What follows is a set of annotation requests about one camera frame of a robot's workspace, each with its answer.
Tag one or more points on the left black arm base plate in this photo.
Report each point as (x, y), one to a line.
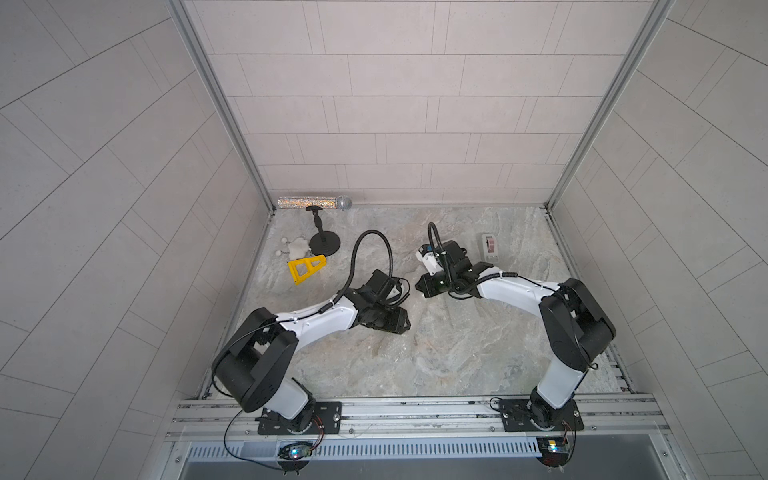
(316, 417)

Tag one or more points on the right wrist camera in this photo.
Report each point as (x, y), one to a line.
(451, 258)

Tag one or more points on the left small circuit board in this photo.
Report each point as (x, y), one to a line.
(297, 451)

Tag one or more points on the right small circuit board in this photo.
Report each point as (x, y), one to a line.
(554, 451)

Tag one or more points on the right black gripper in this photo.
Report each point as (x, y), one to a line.
(428, 287)

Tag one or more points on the silver glitter ball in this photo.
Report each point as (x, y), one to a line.
(343, 203)

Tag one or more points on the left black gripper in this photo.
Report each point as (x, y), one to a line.
(396, 325)

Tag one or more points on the black round base stand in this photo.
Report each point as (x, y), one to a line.
(324, 242)

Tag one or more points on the yellow plastic triangular frame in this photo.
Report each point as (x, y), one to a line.
(302, 269)

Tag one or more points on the small circuit board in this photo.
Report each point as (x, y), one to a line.
(554, 451)
(297, 451)

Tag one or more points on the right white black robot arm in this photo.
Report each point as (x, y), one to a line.
(577, 328)

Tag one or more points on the aluminium mounting rail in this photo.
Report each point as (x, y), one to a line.
(419, 417)

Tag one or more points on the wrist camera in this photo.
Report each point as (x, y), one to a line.
(386, 290)
(451, 258)

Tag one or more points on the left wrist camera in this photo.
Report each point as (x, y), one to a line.
(386, 290)

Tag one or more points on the tape dispenser with red roll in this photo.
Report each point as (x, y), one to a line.
(489, 248)

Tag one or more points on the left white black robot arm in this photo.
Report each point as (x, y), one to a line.
(253, 364)

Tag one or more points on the glittery silver strip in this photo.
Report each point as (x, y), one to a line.
(294, 202)

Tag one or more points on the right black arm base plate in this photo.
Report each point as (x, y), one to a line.
(525, 415)

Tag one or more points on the white plastic toy figure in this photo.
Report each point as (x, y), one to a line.
(293, 249)

